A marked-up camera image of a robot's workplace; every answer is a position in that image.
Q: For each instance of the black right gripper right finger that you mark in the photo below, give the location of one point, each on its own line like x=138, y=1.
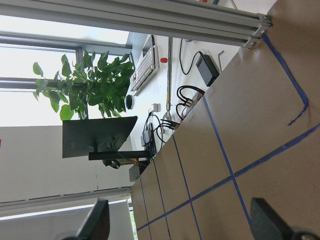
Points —
x=266, y=224

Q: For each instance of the black power adapter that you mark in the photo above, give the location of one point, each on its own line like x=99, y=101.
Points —
x=207, y=69

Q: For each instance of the black computer mouse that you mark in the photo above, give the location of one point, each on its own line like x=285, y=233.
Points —
x=129, y=102

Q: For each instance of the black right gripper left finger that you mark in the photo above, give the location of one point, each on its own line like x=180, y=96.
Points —
x=97, y=224

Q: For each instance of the green potted plant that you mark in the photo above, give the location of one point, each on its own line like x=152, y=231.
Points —
x=75, y=87

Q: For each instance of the black computer monitor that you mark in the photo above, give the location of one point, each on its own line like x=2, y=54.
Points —
x=99, y=139

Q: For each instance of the aluminium frame post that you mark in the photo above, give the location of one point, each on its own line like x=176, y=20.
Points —
x=184, y=19

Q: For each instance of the green handled reach tool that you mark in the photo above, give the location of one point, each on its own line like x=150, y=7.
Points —
x=167, y=115

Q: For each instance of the white keyboard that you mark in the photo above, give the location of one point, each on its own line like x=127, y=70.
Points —
x=145, y=71

